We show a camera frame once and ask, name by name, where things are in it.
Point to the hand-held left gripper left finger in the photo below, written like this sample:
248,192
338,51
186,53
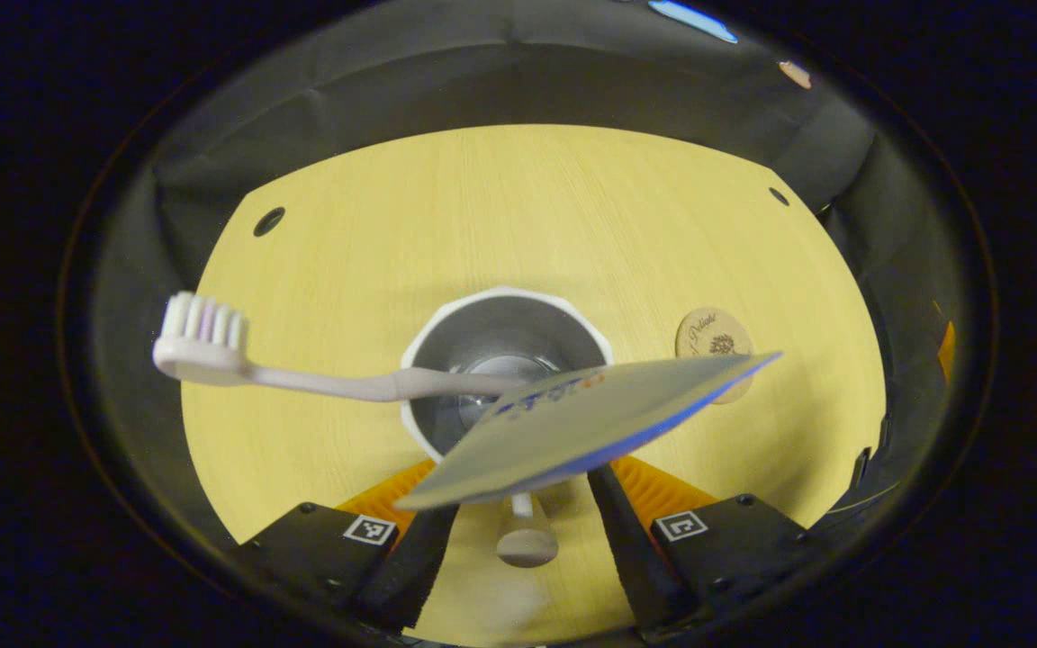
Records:
410,567

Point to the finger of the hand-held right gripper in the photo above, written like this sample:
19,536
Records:
947,351

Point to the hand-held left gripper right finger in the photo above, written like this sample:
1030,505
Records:
635,558

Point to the white toothpaste tube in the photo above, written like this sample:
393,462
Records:
572,423

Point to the round cork coaster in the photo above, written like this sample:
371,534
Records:
707,333

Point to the white toothbrush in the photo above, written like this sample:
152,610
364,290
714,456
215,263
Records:
212,351

